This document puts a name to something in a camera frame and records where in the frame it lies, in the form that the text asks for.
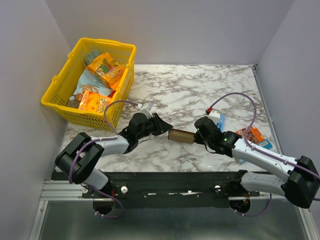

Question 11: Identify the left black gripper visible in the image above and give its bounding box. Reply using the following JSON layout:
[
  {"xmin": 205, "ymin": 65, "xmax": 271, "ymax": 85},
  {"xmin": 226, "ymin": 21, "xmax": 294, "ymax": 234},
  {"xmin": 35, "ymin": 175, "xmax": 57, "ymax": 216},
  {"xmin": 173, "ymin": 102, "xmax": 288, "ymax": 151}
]
[{"xmin": 137, "ymin": 113, "xmax": 173, "ymax": 141}]

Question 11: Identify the brown cardboard paper box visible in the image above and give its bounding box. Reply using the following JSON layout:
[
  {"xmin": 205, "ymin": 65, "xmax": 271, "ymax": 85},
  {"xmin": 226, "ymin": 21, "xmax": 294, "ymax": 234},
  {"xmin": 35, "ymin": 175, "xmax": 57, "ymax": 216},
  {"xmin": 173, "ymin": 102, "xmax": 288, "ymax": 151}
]
[{"xmin": 168, "ymin": 129, "xmax": 195, "ymax": 144}]

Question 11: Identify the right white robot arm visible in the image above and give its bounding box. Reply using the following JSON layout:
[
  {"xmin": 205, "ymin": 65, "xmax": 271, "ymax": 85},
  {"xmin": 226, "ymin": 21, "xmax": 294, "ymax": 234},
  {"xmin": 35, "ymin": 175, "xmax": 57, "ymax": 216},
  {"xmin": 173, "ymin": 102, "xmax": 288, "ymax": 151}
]
[{"xmin": 194, "ymin": 116, "xmax": 320, "ymax": 209}]

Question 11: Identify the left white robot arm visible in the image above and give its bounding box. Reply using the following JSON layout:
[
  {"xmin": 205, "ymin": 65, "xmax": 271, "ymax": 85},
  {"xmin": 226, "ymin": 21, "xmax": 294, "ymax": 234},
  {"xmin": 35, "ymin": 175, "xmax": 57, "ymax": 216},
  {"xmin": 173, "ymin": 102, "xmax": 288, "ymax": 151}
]
[{"xmin": 55, "ymin": 112, "xmax": 173, "ymax": 198}]

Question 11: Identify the orange snack box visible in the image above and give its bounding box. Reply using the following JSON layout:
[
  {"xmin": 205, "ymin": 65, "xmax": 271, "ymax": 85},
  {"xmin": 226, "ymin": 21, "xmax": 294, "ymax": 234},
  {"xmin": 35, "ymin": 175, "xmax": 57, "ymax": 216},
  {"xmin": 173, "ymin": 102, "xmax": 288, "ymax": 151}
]
[{"xmin": 235, "ymin": 126, "xmax": 265, "ymax": 144}]

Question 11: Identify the blue rectangular pack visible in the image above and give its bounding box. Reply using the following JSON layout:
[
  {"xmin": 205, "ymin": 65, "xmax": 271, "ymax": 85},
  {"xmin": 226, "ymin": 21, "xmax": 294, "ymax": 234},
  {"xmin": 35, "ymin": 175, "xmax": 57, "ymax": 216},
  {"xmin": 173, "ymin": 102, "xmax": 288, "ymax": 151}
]
[{"xmin": 216, "ymin": 114, "xmax": 226, "ymax": 132}]

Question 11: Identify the teal white small packet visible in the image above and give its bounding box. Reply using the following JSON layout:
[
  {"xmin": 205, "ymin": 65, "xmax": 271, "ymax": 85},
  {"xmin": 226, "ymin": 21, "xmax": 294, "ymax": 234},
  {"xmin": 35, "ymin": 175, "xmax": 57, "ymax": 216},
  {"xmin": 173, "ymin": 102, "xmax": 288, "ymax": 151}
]
[{"xmin": 257, "ymin": 139, "xmax": 273, "ymax": 150}]

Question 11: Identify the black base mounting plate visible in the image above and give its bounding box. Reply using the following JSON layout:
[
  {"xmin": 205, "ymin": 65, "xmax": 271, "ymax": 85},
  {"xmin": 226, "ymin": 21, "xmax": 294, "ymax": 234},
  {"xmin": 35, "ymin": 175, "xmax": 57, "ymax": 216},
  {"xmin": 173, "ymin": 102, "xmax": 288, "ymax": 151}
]
[{"xmin": 82, "ymin": 171, "xmax": 261, "ymax": 209}]

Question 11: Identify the orange sponge daddy package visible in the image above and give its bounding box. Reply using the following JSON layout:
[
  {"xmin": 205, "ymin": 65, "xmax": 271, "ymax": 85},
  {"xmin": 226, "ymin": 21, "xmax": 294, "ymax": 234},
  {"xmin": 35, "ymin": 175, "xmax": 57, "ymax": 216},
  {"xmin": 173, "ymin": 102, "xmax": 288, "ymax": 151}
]
[{"xmin": 78, "ymin": 90, "xmax": 112, "ymax": 114}]

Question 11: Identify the orange gummy candy bag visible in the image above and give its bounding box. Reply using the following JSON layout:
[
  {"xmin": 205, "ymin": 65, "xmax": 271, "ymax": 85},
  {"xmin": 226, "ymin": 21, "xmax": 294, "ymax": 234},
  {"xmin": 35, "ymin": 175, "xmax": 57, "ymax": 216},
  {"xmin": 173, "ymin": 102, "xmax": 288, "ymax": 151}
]
[{"xmin": 85, "ymin": 52, "xmax": 126, "ymax": 91}]

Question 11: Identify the yellow plastic basket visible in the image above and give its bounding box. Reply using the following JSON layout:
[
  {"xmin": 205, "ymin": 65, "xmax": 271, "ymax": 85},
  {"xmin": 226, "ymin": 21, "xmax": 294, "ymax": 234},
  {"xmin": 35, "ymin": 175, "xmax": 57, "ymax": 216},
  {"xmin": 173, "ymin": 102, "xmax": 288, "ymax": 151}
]
[{"xmin": 41, "ymin": 37, "xmax": 137, "ymax": 132}]

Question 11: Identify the light blue snack bag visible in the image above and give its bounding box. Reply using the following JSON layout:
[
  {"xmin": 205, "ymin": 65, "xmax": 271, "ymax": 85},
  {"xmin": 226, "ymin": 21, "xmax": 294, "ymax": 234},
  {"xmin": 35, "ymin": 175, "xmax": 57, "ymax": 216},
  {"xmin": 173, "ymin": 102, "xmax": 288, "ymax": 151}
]
[{"xmin": 73, "ymin": 70, "xmax": 113, "ymax": 102}]

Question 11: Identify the green round scouring pad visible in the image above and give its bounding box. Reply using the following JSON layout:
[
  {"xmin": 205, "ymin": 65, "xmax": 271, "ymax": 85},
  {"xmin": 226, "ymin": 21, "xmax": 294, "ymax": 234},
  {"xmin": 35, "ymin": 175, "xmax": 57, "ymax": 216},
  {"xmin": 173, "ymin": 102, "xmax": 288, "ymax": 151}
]
[{"xmin": 83, "ymin": 50, "xmax": 103, "ymax": 67}]

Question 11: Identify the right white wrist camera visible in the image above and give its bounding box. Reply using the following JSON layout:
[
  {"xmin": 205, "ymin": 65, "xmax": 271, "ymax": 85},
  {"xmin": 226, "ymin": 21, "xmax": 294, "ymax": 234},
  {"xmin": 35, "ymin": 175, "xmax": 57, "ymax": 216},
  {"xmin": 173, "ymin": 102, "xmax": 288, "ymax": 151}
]
[{"xmin": 205, "ymin": 107, "xmax": 221, "ymax": 124}]

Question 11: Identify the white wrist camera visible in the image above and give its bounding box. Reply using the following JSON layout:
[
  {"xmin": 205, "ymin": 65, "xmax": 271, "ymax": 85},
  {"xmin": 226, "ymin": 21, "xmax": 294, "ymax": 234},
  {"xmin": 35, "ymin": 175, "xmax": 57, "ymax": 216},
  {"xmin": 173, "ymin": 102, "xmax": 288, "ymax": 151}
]
[
  {"xmin": 138, "ymin": 101, "xmax": 153, "ymax": 119},
  {"xmin": 205, "ymin": 107, "xmax": 221, "ymax": 124}
]

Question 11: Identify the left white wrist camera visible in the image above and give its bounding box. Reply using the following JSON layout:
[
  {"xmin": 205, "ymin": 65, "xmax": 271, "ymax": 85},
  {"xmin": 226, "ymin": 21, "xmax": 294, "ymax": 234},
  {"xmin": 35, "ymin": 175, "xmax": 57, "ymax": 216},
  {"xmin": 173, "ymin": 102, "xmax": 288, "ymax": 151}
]
[{"xmin": 138, "ymin": 101, "xmax": 153, "ymax": 119}]

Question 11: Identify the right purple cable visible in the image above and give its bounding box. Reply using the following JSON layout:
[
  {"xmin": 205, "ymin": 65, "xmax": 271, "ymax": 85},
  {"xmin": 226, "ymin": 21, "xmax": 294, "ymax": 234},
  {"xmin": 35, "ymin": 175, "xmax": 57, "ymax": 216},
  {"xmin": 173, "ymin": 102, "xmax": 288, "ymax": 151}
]
[{"xmin": 206, "ymin": 92, "xmax": 320, "ymax": 202}]

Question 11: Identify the purple cable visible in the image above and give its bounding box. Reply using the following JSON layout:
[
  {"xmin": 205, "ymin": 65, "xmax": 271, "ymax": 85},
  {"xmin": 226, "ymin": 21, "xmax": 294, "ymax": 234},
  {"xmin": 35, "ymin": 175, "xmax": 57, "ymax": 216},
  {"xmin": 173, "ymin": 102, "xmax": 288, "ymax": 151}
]
[
  {"xmin": 68, "ymin": 100, "xmax": 142, "ymax": 185},
  {"xmin": 206, "ymin": 92, "xmax": 320, "ymax": 202}
]

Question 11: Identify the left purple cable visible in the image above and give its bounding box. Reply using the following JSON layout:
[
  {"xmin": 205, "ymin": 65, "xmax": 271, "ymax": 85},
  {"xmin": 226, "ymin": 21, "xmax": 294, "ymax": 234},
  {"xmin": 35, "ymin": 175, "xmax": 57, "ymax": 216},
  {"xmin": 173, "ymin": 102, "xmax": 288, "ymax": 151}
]
[{"xmin": 68, "ymin": 100, "xmax": 142, "ymax": 185}]

